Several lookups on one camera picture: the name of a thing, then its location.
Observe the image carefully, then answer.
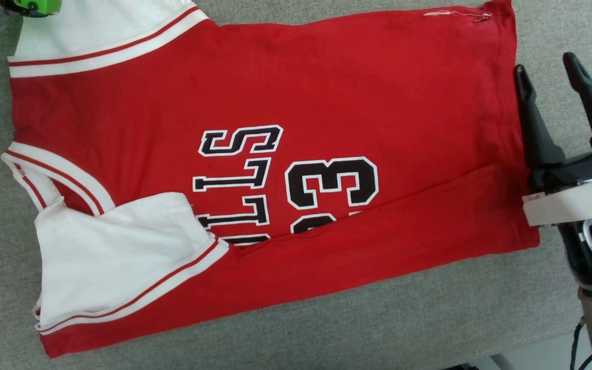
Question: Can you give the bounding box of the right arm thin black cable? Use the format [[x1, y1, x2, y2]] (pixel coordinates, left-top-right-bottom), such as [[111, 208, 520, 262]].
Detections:
[[569, 318, 592, 370]]

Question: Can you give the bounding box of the red and white basketball jersey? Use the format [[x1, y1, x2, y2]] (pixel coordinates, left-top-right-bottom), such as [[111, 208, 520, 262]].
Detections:
[[1, 0, 541, 359]]

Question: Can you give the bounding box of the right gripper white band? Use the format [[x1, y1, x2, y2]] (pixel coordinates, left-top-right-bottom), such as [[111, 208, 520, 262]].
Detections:
[[513, 51, 592, 297]]

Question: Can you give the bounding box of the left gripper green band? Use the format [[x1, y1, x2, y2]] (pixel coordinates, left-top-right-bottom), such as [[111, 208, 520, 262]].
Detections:
[[10, 0, 64, 17]]

